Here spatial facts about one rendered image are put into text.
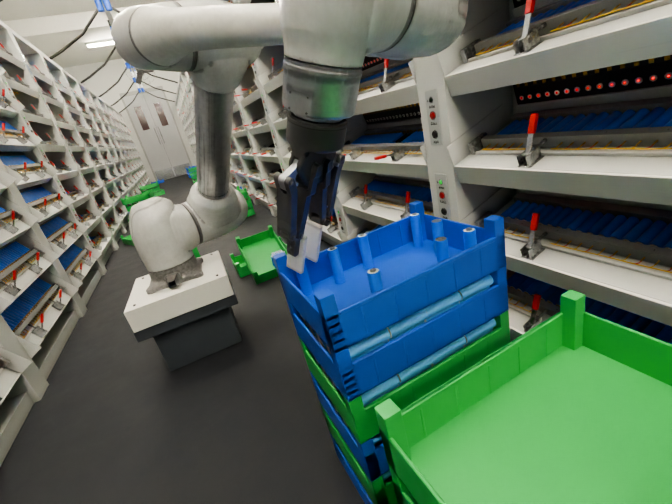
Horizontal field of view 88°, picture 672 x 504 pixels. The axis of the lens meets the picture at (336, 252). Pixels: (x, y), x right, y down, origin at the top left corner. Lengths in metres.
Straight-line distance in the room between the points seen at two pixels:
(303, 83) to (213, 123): 0.66
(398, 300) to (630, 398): 0.26
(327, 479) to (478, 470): 0.47
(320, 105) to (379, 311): 0.26
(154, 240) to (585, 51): 1.13
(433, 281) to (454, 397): 0.15
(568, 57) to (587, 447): 0.53
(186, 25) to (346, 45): 0.35
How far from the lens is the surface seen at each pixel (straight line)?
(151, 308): 1.21
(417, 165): 0.99
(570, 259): 0.81
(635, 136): 0.73
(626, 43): 0.66
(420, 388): 0.57
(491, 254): 0.56
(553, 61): 0.71
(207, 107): 1.03
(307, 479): 0.86
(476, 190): 0.95
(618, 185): 0.68
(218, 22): 0.67
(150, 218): 1.23
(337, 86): 0.42
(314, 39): 0.40
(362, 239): 0.60
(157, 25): 0.76
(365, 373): 0.49
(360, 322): 0.45
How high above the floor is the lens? 0.67
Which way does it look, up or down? 22 degrees down
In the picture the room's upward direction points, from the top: 14 degrees counter-clockwise
